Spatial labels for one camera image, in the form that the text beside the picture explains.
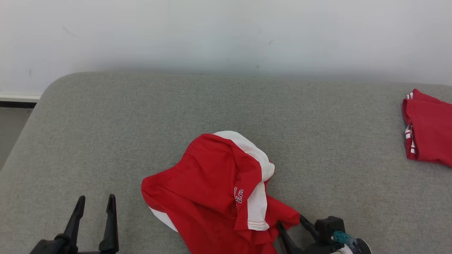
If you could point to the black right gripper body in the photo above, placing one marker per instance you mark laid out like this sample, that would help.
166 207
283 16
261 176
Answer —
356 247

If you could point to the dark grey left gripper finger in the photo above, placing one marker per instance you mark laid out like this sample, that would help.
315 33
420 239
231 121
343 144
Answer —
75 222
110 225

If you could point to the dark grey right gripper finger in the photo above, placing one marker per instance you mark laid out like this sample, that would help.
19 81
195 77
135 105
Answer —
286 238
309 227

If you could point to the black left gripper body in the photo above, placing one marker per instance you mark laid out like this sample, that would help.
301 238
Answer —
49 247

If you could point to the red shorts with white stripe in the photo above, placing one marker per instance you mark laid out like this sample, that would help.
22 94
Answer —
212 183

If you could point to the red shirt with white sleeves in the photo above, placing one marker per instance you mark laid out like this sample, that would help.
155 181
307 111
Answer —
430 134

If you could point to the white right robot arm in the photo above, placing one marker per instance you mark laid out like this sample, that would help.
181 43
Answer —
348 250

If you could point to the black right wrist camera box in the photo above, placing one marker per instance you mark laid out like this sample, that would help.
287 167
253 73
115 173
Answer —
330 227

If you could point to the white and black wall baseboard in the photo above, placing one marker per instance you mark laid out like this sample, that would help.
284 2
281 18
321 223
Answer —
17 100

